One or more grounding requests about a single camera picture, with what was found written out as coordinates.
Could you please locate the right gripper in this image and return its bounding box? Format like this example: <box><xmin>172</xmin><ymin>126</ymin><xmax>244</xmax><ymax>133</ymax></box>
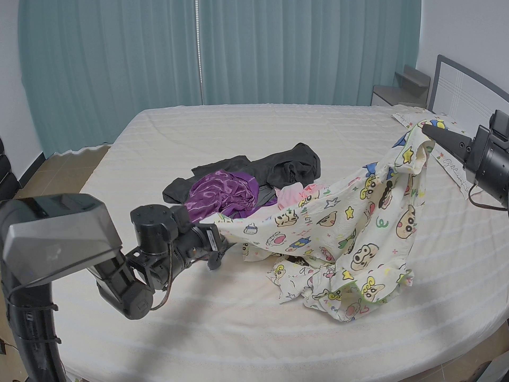
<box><xmin>422</xmin><ymin>123</ymin><xmax>509</xmax><ymax>210</ymax></box>

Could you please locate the pink garment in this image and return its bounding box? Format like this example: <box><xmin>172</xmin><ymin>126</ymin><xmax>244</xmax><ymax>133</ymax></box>
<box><xmin>276</xmin><ymin>184</ymin><xmax>321</xmax><ymax>210</ymax></box>

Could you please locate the bed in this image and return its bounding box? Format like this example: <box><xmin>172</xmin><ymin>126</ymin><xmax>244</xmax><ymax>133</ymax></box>
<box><xmin>48</xmin><ymin>54</ymin><xmax>509</xmax><ymax>382</ymax></box>

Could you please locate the purple garment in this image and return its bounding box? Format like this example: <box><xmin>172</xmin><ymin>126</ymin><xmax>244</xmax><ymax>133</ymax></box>
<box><xmin>186</xmin><ymin>170</ymin><xmax>259</xmax><ymax>220</ymax></box>

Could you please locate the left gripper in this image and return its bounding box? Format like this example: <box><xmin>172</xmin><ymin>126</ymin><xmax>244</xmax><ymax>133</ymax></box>
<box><xmin>175</xmin><ymin>219</ymin><xmax>230</xmax><ymax>271</ymax></box>

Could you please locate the white printed pillow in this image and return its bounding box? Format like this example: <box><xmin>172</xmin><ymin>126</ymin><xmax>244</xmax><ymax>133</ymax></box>
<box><xmin>392</xmin><ymin>104</ymin><xmax>490</xmax><ymax>202</ymax></box>

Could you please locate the white printed pyjama top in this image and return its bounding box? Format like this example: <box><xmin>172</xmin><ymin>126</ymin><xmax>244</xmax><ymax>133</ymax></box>
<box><xmin>198</xmin><ymin>118</ymin><xmax>436</xmax><ymax>323</ymax></box>

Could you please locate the dark grey garment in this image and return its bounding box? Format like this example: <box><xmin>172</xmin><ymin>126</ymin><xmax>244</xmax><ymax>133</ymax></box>
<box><xmin>163</xmin><ymin>155</ymin><xmax>277</xmax><ymax>207</ymax></box>

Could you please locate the grey bedside table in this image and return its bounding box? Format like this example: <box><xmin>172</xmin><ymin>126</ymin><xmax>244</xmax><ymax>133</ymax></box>
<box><xmin>372</xmin><ymin>64</ymin><xmax>432</xmax><ymax>108</ymax></box>

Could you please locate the black garment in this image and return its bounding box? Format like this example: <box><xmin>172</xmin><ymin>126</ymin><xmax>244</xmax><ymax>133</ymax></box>
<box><xmin>254</xmin><ymin>142</ymin><xmax>321</xmax><ymax>188</ymax></box>

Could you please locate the black padded chair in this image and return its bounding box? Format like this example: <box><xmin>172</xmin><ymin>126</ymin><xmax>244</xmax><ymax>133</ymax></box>
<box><xmin>0</xmin><ymin>136</ymin><xmax>18</xmax><ymax>202</ymax></box>

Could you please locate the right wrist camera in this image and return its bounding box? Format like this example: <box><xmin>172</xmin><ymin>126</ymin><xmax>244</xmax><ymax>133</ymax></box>
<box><xmin>490</xmin><ymin>110</ymin><xmax>509</xmax><ymax>142</ymax></box>

